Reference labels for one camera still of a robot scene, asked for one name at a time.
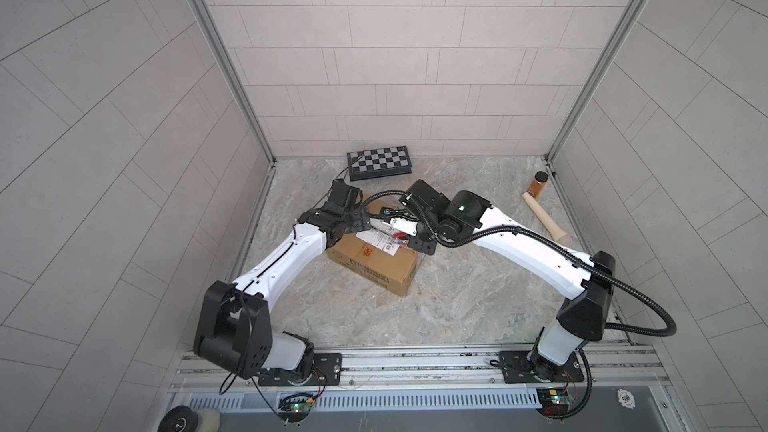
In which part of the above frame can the aluminium mounting rail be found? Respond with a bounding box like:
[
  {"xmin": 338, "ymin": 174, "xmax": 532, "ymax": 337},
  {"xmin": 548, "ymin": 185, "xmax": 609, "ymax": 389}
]
[{"xmin": 169, "ymin": 341, "xmax": 670, "ymax": 393}]

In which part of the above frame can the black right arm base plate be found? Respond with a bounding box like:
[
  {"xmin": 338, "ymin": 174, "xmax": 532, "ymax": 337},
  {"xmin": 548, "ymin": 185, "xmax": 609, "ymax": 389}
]
[{"xmin": 492, "ymin": 350, "xmax": 585, "ymax": 384}]

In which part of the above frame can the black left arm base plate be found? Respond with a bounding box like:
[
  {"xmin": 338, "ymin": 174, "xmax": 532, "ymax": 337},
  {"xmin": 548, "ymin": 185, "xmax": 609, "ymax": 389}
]
[{"xmin": 257, "ymin": 352, "xmax": 343, "ymax": 387}]

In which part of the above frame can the brown cardboard express box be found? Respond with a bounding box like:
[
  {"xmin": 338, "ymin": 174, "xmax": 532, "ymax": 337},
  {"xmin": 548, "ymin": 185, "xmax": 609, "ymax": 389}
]
[{"xmin": 327, "ymin": 218, "xmax": 420, "ymax": 297}]

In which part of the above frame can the black corrugated cable conduit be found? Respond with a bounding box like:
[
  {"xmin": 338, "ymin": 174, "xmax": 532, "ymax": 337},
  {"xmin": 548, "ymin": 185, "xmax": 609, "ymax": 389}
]
[{"xmin": 358, "ymin": 189, "xmax": 678, "ymax": 338}]

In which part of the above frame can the wooden rolling pin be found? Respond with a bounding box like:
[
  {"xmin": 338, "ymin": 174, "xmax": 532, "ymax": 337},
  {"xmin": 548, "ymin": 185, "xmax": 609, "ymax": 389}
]
[{"xmin": 522, "ymin": 192, "xmax": 574, "ymax": 248}]

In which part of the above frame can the black white chessboard case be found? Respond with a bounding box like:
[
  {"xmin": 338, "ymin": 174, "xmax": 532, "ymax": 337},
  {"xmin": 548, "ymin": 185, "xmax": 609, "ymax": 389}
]
[{"xmin": 347, "ymin": 146, "xmax": 412, "ymax": 181}]

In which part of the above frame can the white round sticker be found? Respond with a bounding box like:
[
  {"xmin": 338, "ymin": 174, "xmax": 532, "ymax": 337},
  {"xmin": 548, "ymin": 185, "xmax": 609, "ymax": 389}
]
[{"xmin": 617, "ymin": 389, "xmax": 636, "ymax": 410}]

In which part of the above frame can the left green circuit board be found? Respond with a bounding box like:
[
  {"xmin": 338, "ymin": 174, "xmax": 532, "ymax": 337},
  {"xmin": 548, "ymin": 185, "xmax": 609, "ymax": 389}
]
[{"xmin": 279, "ymin": 393, "xmax": 316, "ymax": 414}]

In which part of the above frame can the black wheel roller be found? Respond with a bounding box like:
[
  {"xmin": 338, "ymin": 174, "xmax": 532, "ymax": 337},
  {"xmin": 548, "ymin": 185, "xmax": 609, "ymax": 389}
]
[{"xmin": 156, "ymin": 405, "xmax": 201, "ymax": 432}]

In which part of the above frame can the green circuit board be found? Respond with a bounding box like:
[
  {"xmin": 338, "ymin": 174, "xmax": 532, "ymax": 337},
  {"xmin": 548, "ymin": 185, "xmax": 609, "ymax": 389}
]
[
  {"xmin": 536, "ymin": 388, "xmax": 573, "ymax": 417},
  {"xmin": 279, "ymin": 393, "xmax": 316, "ymax": 414}
]

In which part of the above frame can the right green circuit board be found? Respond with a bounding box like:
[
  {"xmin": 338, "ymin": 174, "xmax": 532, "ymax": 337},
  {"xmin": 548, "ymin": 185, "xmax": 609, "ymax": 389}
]
[{"xmin": 536, "ymin": 388, "xmax": 573, "ymax": 417}]

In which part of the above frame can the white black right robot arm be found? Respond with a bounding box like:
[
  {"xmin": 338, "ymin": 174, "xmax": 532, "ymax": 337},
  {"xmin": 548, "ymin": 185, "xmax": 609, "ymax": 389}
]
[{"xmin": 389, "ymin": 180, "xmax": 615, "ymax": 382}]

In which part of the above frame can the brown spice jar black lid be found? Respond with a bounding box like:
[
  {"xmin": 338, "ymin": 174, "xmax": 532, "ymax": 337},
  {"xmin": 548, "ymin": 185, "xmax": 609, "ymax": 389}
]
[{"xmin": 527, "ymin": 171, "xmax": 549, "ymax": 199}]

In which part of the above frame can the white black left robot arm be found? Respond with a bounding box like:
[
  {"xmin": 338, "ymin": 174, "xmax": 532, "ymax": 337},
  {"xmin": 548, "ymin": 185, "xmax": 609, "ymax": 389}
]
[{"xmin": 193, "ymin": 179, "xmax": 370, "ymax": 382}]

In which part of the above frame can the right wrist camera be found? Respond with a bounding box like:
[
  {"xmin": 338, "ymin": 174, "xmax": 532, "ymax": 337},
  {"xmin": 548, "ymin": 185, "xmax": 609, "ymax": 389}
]
[{"xmin": 389, "ymin": 217, "xmax": 418, "ymax": 236}]

